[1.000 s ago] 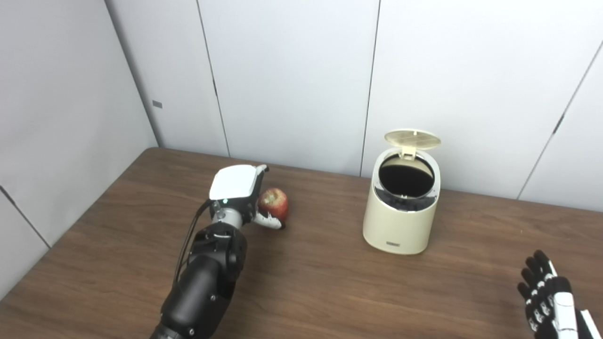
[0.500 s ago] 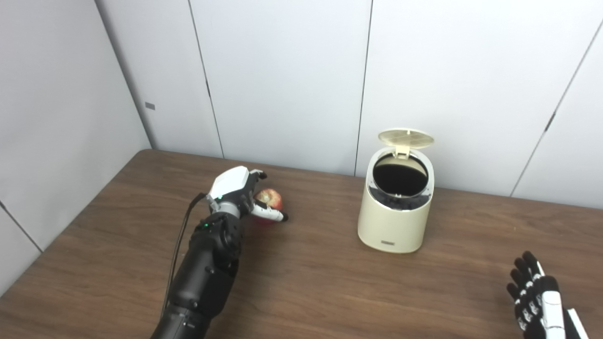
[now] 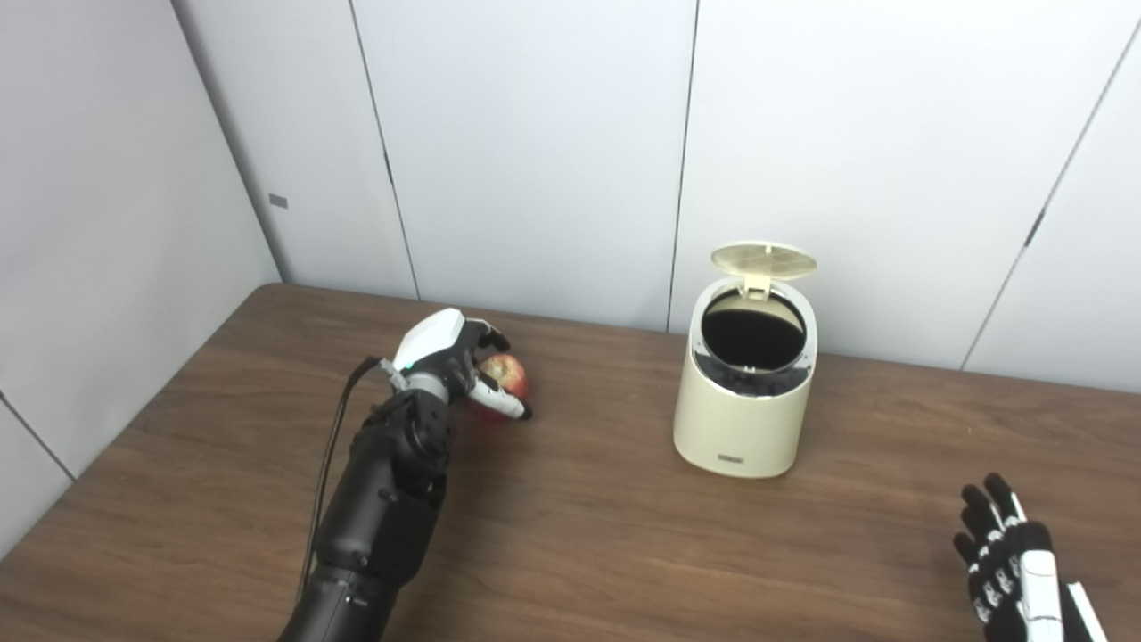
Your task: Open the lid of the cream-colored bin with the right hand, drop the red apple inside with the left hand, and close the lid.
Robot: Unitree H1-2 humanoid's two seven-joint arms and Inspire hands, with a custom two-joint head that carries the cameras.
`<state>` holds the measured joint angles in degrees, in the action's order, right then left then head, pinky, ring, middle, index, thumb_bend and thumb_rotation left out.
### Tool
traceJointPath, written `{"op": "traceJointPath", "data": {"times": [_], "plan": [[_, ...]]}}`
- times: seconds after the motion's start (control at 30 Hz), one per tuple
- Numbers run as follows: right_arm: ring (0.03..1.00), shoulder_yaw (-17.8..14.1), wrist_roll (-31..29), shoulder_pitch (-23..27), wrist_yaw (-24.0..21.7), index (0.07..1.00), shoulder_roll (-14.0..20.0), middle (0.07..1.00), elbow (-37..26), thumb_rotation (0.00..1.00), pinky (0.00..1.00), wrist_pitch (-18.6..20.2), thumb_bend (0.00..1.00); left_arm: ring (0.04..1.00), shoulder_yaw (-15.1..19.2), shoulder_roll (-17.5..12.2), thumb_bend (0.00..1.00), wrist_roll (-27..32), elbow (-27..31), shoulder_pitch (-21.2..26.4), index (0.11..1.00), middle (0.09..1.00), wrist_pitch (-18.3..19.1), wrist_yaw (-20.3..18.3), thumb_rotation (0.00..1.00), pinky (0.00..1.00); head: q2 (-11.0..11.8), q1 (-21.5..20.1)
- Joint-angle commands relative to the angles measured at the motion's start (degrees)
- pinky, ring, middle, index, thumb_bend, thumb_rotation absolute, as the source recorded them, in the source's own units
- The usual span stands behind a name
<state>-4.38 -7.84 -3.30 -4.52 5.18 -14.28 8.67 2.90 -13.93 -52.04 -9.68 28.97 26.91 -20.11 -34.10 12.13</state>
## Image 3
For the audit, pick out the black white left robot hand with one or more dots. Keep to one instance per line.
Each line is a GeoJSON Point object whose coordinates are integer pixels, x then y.
{"type": "Point", "coordinates": [432, 339]}

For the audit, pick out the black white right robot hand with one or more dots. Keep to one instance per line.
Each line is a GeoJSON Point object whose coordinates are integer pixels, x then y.
{"type": "Point", "coordinates": [1038, 588]}

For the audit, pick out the red apple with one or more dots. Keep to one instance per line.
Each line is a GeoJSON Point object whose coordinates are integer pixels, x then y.
{"type": "Point", "coordinates": [506, 374]}

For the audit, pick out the cream-colored bin body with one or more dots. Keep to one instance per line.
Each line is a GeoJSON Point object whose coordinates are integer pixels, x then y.
{"type": "Point", "coordinates": [740, 428]}

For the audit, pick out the cream round bin lid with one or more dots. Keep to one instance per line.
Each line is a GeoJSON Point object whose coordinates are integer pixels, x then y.
{"type": "Point", "coordinates": [762, 259]}

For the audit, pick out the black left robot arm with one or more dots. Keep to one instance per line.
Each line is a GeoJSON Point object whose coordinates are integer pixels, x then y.
{"type": "Point", "coordinates": [383, 508]}

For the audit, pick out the small grey wall plate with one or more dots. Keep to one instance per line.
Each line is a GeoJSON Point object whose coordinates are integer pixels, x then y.
{"type": "Point", "coordinates": [278, 201]}

